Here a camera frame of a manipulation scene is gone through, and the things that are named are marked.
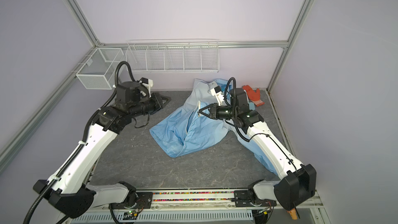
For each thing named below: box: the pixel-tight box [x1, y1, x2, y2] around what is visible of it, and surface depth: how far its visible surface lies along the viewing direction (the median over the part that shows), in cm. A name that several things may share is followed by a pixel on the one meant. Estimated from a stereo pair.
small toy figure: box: [286, 207, 298, 220], surface depth 70 cm
